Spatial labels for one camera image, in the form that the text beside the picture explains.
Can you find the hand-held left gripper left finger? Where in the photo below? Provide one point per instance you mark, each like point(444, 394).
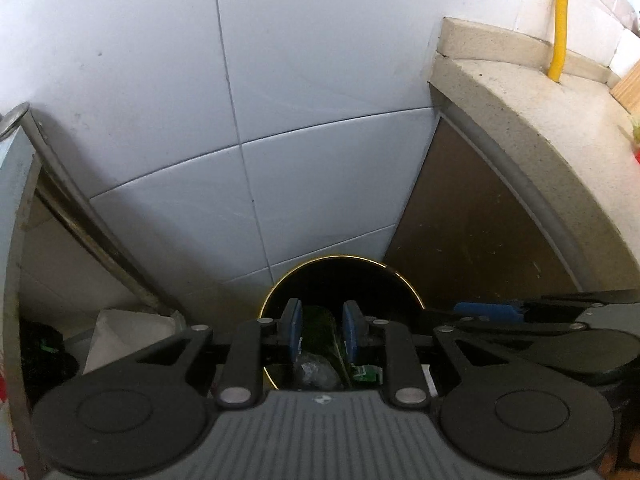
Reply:
point(291, 325)

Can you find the black bin with gold rim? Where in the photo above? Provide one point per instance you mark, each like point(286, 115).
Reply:
point(345, 280)

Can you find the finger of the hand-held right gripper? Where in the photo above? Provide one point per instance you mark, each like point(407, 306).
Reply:
point(485, 310)

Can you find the yellow pipe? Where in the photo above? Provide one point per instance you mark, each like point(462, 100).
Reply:
point(562, 10)

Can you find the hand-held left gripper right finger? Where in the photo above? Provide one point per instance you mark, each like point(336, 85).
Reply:
point(352, 327)

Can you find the green leaf with pale stem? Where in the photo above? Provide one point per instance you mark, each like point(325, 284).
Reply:
point(322, 330)

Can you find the white paper bag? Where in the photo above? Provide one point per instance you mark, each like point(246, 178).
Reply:
point(130, 330)

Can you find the brown counter cabinet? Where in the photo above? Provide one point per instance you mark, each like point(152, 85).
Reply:
point(475, 220)

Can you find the black plastic bag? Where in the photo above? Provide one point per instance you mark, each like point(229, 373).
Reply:
point(45, 360)

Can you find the wooden knife block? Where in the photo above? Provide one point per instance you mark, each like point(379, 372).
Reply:
point(630, 92)

